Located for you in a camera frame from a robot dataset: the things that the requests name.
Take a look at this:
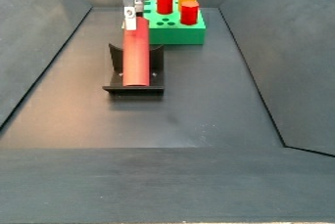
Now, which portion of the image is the black cradle fixture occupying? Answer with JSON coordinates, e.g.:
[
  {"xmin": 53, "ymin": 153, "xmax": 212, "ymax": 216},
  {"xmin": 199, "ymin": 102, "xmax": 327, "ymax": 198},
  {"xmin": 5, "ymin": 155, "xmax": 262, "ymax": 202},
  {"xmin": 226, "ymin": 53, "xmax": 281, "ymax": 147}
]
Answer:
[{"xmin": 102, "ymin": 45, "xmax": 165, "ymax": 96}]

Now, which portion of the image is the pink-red oval peg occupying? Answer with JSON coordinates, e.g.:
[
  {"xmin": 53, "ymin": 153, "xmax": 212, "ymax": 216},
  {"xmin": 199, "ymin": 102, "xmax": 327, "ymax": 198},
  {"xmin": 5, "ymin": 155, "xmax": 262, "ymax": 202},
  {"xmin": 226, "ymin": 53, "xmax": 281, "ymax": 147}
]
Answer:
[{"xmin": 123, "ymin": 17, "xmax": 149, "ymax": 86}]

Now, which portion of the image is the red hexagonal peg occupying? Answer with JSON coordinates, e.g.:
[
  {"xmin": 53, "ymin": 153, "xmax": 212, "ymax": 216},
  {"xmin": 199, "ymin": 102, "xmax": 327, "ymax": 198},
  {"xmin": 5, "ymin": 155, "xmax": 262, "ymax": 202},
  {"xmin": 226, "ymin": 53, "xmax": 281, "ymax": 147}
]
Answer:
[{"xmin": 181, "ymin": 1, "xmax": 198, "ymax": 25}]

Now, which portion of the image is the green shape-sorter block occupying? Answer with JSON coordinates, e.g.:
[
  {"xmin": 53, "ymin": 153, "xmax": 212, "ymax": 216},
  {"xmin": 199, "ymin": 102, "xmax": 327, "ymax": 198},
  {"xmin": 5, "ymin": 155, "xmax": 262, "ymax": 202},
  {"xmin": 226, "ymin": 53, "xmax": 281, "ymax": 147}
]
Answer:
[{"xmin": 143, "ymin": 0, "xmax": 205, "ymax": 45}]

